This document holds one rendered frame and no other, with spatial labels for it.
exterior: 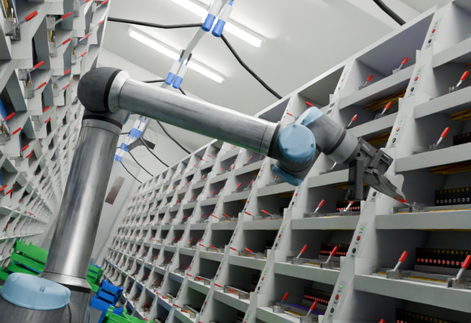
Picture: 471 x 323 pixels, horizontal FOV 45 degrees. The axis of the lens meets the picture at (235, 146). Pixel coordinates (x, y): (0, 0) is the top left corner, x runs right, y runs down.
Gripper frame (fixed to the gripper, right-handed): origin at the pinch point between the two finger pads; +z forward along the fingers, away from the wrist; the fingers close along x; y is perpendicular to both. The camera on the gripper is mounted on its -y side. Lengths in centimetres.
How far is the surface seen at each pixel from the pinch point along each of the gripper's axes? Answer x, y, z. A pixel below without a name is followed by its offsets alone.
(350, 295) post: 18.0, -27.7, 10.3
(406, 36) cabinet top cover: 51, 80, -5
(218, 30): 190, 95, -67
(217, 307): 158, -48, 18
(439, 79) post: 18, 52, 1
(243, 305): 106, -43, 12
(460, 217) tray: -22.5, -3.4, 5.6
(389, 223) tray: 9.8, -4.2, 6.1
